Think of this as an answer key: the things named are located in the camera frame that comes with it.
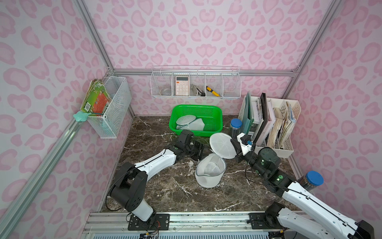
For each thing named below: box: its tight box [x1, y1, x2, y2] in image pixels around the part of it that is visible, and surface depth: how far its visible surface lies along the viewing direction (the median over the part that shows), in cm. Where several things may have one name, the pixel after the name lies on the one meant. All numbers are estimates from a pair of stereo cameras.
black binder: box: [253, 93, 269, 143], surface depth 84 cm
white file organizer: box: [252, 96, 302, 159], surface depth 90 cm
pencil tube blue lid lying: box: [296, 170, 324, 191], surface depth 69 cm
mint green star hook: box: [73, 111, 92, 122], surface depth 64 cm
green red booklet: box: [80, 78, 112, 117], surface depth 73 cm
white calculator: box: [175, 76, 190, 97], surface depth 97 cm
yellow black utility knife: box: [205, 85, 221, 97], surface depth 100 cm
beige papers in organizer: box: [267, 101, 297, 148], surface depth 90 cm
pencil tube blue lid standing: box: [230, 118, 243, 140], surface depth 91 cm
